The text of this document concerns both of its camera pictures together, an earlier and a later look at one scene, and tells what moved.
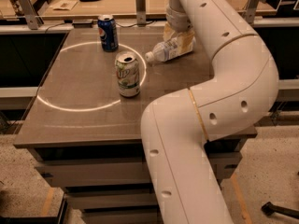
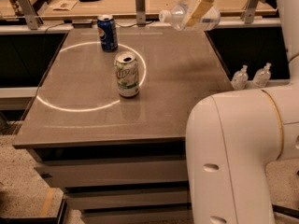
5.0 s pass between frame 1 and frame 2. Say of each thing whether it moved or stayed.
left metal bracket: stayed
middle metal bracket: stayed
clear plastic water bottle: moved
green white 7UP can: stayed
